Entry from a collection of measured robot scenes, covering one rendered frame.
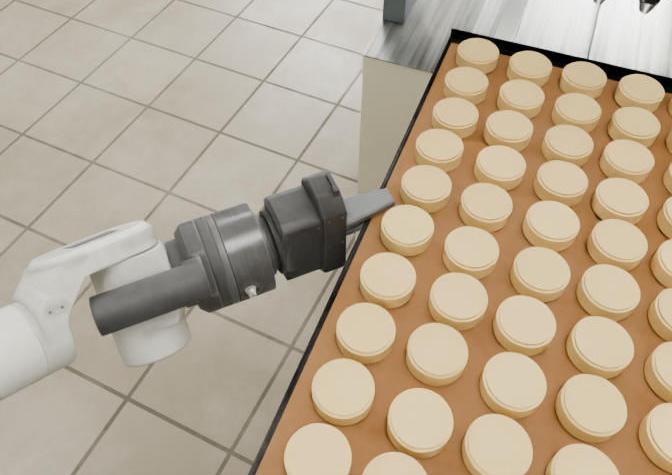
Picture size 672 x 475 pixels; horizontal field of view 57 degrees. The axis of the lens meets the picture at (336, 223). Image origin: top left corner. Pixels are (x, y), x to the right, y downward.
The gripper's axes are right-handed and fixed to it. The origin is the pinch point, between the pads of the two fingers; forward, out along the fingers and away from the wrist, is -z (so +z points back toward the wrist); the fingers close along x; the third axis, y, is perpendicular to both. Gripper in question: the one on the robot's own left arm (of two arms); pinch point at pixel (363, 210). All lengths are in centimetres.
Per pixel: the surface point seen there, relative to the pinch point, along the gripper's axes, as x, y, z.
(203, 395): -100, 32, 25
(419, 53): -16.1, 37.4, -28.3
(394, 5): -13, 47, -28
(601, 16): -14, 31, -60
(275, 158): -101, 101, -19
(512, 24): -10, 31, -41
